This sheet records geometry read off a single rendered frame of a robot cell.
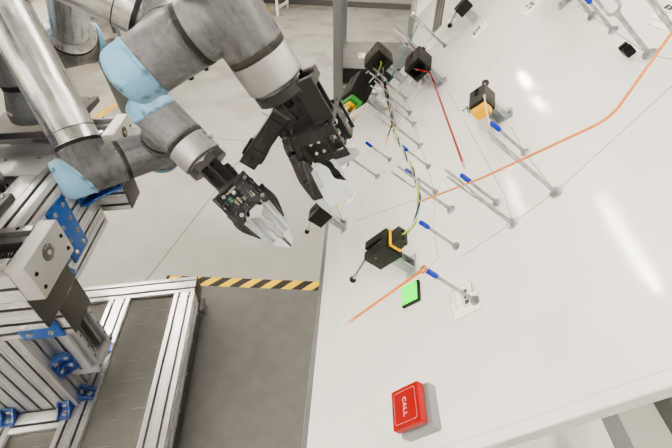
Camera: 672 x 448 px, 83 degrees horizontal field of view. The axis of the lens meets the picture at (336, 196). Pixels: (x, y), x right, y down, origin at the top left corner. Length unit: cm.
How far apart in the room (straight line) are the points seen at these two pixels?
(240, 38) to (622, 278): 48
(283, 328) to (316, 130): 156
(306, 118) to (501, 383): 40
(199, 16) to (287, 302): 173
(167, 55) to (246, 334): 164
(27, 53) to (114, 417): 126
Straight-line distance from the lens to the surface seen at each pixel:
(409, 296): 68
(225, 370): 191
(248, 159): 56
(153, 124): 70
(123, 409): 172
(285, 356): 189
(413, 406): 57
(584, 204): 57
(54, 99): 79
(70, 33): 118
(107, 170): 77
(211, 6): 45
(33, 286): 92
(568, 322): 51
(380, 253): 67
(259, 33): 46
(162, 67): 48
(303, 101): 49
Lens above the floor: 164
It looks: 38 degrees down
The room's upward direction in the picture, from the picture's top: straight up
